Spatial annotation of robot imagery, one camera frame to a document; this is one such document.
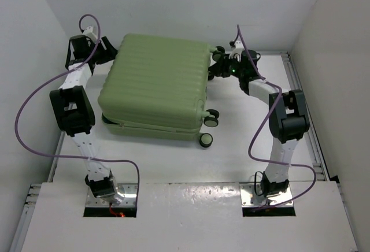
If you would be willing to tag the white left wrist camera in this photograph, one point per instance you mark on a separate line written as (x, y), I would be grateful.
(89, 31)

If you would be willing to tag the green hard-shell suitcase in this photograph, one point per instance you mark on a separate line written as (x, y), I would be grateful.
(156, 88)

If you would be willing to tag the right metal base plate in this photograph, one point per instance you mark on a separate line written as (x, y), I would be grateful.
(250, 199)

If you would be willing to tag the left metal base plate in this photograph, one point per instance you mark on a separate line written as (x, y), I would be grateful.
(126, 197)

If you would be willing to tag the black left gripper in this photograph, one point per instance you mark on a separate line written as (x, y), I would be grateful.
(109, 54)

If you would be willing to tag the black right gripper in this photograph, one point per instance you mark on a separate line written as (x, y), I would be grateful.
(226, 61)

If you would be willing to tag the metal base plate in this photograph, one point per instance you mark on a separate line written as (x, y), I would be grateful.
(250, 199)
(126, 197)

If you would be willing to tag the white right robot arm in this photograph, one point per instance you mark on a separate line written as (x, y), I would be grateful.
(287, 117)

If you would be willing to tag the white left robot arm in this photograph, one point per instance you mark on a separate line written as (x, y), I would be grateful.
(74, 113)

